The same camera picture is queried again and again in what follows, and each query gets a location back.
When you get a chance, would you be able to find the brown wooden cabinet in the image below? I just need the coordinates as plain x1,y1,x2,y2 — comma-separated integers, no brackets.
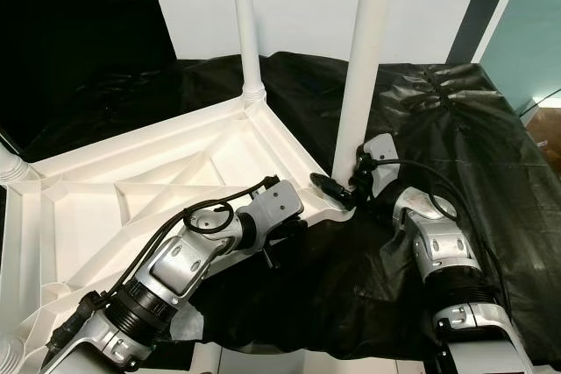
530,107,561,165

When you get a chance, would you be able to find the green glass panel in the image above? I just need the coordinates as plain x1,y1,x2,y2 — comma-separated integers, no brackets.
482,0,561,116

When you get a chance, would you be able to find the black plastic table cover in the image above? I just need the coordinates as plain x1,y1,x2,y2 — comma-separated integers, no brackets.
0,52,561,362

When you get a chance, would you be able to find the black door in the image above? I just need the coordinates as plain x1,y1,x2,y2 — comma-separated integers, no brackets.
0,0,176,152

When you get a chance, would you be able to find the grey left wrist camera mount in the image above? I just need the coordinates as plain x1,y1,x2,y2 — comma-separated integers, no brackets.
250,180,306,236

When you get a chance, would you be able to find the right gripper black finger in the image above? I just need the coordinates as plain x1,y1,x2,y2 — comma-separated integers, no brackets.
309,173,352,208

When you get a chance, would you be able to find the black frame post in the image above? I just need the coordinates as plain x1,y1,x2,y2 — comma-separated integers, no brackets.
447,0,527,64

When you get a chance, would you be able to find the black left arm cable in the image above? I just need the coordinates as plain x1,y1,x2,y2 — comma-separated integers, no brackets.
48,177,273,366

